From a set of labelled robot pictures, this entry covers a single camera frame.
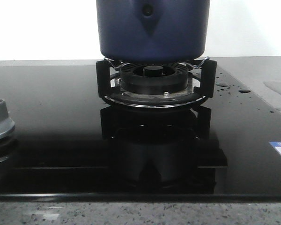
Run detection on black pot support grate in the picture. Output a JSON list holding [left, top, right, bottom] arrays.
[[96, 57, 217, 110]]

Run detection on dark blue pot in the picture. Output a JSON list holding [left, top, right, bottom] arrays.
[[96, 0, 210, 63]]

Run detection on black gas burner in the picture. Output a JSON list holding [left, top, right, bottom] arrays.
[[120, 63, 189, 95]]

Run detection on black glass gas stove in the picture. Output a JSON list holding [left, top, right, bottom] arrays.
[[0, 62, 281, 202]]

